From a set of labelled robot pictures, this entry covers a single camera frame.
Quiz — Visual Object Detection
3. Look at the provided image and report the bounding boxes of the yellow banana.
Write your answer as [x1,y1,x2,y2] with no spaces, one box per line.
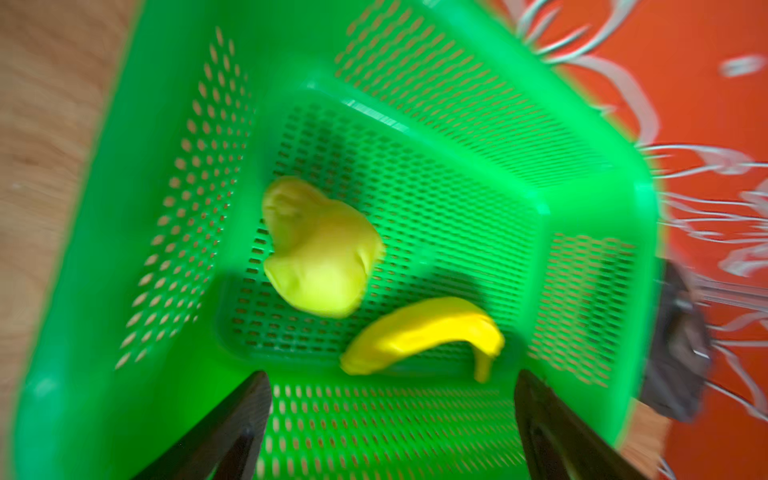
[340,297,505,383]

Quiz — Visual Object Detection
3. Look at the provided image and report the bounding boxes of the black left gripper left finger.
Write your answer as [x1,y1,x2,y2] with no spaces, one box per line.
[136,371,272,479]

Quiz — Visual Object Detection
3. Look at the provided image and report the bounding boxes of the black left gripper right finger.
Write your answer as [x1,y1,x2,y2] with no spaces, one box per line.
[514,370,645,480]

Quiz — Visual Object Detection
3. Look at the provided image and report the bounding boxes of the black plastic tool case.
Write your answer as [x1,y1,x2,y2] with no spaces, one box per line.
[640,260,713,422]

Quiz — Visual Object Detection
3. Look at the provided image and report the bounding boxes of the green plastic basket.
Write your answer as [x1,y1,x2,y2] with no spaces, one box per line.
[11,1,660,479]

